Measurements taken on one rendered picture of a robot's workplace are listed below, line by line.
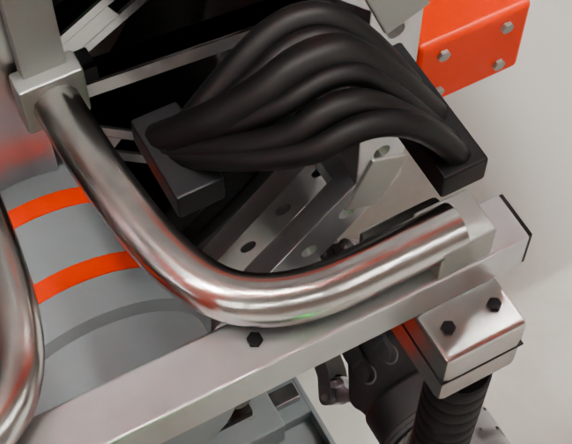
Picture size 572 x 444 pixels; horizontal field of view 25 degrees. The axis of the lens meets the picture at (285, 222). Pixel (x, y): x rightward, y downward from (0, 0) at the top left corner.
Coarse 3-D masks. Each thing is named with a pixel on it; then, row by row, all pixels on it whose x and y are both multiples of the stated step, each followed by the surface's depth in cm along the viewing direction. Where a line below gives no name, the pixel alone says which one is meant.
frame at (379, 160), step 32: (352, 0) 75; (384, 0) 76; (416, 0) 78; (384, 32) 79; (416, 32) 81; (352, 160) 92; (384, 160) 92; (256, 192) 99; (288, 192) 98; (320, 192) 95; (352, 192) 94; (384, 192) 96; (256, 224) 100; (320, 224) 95; (224, 256) 101; (288, 256) 97
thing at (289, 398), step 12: (288, 384) 148; (300, 384) 149; (276, 396) 147; (288, 396) 147; (300, 396) 148; (276, 408) 146; (288, 408) 147; (300, 408) 147; (312, 408) 147; (288, 420) 147; (300, 420) 148; (312, 420) 149; (288, 432) 148; (300, 432) 148; (312, 432) 148; (324, 432) 146
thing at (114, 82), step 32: (64, 0) 81; (96, 0) 80; (128, 0) 82; (160, 0) 108; (192, 0) 104; (224, 0) 101; (256, 0) 96; (288, 0) 91; (320, 0) 88; (64, 32) 81; (96, 32) 82; (128, 32) 110; (160, 32) 108; (192, 32) 89; (224, 32) 90; (96, 64) 87; (128, 64) 87; (160, 64) 88; (192, 64) 105; (96, 96) 111; (128, 96) 109; (160, 96) 107; (128, 128) 93; (128, 160) 96; (160, 192) 105; (192, 224) 104
